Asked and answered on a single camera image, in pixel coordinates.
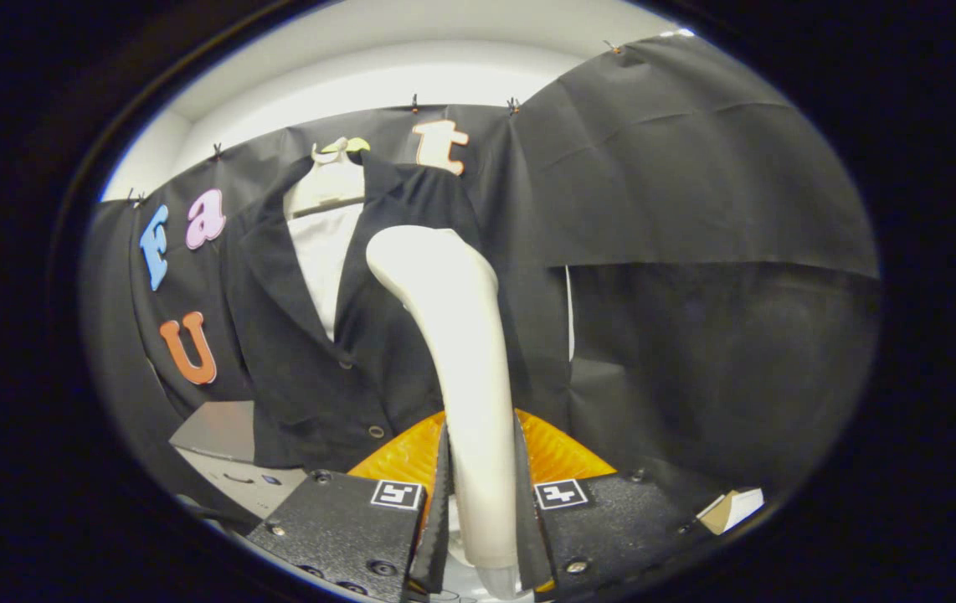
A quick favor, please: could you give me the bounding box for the black backdrop cloth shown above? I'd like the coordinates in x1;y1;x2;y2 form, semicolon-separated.
80;33;881;524

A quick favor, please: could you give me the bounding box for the black jacket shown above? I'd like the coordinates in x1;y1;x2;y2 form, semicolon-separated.
223;151;573;472

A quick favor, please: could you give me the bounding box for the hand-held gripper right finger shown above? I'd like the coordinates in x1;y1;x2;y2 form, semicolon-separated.
513;409;718;602

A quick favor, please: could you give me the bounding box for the white cord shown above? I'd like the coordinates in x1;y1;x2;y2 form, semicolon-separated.
564;266;577;362

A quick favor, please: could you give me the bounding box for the white mannequin torso with stand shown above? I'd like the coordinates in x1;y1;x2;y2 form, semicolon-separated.
284;137;372;343

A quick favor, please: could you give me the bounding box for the white garment steamer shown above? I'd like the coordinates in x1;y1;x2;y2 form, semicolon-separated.
365;224;531;600

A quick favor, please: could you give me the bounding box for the white cardboard box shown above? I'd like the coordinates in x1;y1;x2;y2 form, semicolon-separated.
696;487;766;536

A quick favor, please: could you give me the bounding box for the grey cabinet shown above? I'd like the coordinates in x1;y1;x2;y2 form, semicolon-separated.
168;400;311;520

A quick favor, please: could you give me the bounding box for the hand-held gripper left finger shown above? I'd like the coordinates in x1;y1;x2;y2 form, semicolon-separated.
245;410;452;603

